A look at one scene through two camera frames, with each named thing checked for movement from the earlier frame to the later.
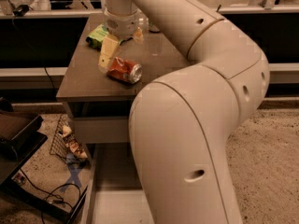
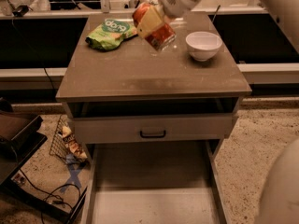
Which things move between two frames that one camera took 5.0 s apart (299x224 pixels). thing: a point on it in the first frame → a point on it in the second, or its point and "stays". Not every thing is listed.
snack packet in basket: [72, 143] stays
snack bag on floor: [64, 145] stays
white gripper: [122, 25] → [171, 2]
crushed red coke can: [125, 70] → [161, 38]
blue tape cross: [75, 170] stays
